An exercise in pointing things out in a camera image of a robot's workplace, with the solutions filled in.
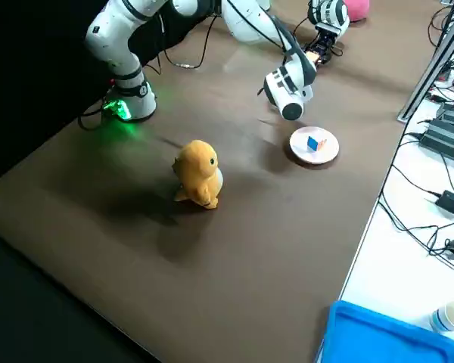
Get pale pink plate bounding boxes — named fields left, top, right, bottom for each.
left=289, top=126, right=341, bottom=165

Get paper cup with blue band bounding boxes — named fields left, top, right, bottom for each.
left=429, top=301, right=454, bottom=334

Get small colourful puzzle cube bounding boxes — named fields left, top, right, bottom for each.
left=307, top=135, right=328, bottom=153

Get blue plastic tray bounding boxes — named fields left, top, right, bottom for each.
left=319, top=300, right=454, bottom=363

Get pink plush toy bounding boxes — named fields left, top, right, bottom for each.
left=344, top=0, right=371, bottom=21

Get aluminium profile post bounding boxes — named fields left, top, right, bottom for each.
left=396, top=0, right=454, bottom=124

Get black cable with connector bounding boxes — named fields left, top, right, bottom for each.
left=160, top=11, right=216, bottom=70

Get orange plush toy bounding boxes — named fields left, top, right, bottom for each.
left=173, top=139, right=224, bottom=209

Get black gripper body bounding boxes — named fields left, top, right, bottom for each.
left=316, top=32, right=341, bottom=49

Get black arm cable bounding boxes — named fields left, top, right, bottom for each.
left=225, top=0, right=300, bottom=57

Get black base cables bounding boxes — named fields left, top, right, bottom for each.
left=77, top=98, right=113, bottom=132

